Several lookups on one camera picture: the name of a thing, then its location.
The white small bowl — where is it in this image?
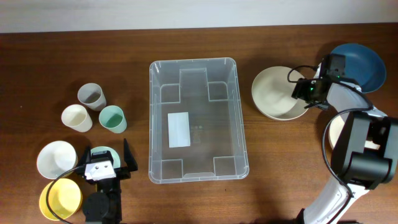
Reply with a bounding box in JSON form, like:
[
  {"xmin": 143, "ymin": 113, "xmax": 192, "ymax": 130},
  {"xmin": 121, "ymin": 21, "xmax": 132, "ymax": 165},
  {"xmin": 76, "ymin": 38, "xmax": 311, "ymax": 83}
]
[{"xmin": 37, "ymin": 141, "xmax": 78, "ymax": 179}]

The mint green small bowl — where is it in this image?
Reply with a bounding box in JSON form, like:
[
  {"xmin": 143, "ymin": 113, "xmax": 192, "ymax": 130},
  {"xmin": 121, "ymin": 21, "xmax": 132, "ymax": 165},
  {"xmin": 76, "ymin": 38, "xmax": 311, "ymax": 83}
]
[{"xmin": 90, "ymin": 146, "xmax": 121, "ymax": 169}]

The dark blue large bowl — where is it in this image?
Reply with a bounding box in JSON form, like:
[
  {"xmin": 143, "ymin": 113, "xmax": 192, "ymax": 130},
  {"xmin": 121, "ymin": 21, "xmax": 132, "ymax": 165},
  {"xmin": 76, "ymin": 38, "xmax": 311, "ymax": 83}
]
[{"xmin": 331, "ymin": 44, "xmax": 387, "ymax": 93}]

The clear plastic storage bin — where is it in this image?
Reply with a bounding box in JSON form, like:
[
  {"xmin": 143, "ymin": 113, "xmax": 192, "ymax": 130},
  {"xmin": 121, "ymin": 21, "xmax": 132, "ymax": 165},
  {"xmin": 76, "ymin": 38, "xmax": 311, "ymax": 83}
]
[{"xmin": 149, "ymin": 57, "xmax": 249, "ymax": 184}]

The cream plastic cup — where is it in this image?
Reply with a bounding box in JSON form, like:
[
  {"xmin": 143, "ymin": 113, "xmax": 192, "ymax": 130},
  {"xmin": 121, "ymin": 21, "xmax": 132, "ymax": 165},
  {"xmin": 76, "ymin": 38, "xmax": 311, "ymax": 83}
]
[{"xmin": 61, "ymin": 104, "xmax": 93, "ymax": 133}]

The cream large bowl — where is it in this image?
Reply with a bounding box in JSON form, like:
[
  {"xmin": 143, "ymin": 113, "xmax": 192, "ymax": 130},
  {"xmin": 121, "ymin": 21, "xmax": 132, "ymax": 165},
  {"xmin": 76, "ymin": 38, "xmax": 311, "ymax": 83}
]
[
  {"xmin": 251, "ymin": 66, "xmax": 307, "ymax": 121},
  {"xmin": 328, "ymin": 114, "xmax": 380, "ymax": 150}
]

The mint green plastic cup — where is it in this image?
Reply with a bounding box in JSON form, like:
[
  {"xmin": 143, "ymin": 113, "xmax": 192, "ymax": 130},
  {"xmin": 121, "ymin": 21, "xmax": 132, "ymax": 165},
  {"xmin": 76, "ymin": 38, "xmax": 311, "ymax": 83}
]
[{"xmin": 99, "ymin": 105, "xmax": 127, "ymax": 134}]

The yellow small bowl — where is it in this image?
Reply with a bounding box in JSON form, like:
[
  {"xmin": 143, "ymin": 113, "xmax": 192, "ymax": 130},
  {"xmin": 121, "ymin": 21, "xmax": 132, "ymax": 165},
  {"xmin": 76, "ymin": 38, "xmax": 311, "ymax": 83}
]
[{"xmin": 39, "ymin": 178, "xmax": 83, "ymax": 221}]

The grey plastic cup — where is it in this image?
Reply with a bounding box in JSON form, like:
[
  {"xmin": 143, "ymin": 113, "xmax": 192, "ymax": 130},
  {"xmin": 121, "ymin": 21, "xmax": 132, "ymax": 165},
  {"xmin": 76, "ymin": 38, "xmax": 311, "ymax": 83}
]
[{"xmin": 77, "ymin": 83, "xmax": 106, "ymax": 111}]

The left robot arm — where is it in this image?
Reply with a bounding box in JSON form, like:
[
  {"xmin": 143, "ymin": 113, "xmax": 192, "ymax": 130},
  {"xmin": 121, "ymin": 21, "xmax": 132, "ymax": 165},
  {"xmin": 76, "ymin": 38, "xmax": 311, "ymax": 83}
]
[{"xmin": 76, "ymin": 139, "xmax": 138, "ymax": 224}]

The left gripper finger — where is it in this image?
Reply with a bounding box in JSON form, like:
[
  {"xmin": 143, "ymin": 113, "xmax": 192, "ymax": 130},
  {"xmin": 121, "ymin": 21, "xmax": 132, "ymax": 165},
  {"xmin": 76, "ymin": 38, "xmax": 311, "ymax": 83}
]
[
  {"xmin": 124, "ymin": 138, "xmax": 138, "ymax": 172},
  {"xmin": 76, "ymin": 147, "xmax": 91, "ymax": 170}
]

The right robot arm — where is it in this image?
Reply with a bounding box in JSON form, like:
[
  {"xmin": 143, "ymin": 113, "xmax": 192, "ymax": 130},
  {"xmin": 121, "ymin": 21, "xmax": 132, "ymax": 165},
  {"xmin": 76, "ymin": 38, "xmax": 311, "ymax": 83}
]
[{"xmin": 292, "ymin": 54, "xmax": 397, "ymax": 223}]

